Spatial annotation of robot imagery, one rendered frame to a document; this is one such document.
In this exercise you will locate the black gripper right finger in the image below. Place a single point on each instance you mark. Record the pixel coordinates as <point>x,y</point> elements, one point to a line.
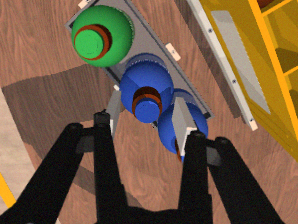
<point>244,200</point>

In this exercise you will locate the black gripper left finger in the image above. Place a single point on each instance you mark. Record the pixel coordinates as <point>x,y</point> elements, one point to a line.
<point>43,197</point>

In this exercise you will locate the blue bottle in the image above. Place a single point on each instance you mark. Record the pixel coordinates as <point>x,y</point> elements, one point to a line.
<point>146,87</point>
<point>165,126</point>

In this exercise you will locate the grey rectangular tray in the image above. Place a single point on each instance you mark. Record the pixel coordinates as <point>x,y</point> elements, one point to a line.
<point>146,41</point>

